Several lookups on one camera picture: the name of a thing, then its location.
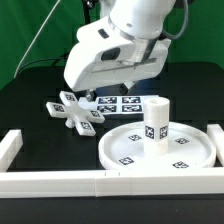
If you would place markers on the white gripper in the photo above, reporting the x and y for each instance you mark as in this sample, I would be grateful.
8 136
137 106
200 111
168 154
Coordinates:
139 59

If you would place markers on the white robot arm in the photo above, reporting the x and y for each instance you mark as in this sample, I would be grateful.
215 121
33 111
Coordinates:
143 19

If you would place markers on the white tag sheet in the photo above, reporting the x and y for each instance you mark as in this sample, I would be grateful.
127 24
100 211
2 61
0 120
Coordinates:
108 105

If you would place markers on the white round table top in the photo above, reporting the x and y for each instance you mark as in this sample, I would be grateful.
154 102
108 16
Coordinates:
129 147

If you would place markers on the white left fence rail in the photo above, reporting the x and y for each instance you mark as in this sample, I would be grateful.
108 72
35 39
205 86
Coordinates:
9 147

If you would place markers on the white cross-shaped table base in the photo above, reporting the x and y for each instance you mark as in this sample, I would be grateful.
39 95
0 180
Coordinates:
76 116

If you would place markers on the white front fence rail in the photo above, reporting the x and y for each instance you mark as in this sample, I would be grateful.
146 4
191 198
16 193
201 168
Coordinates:
111 183

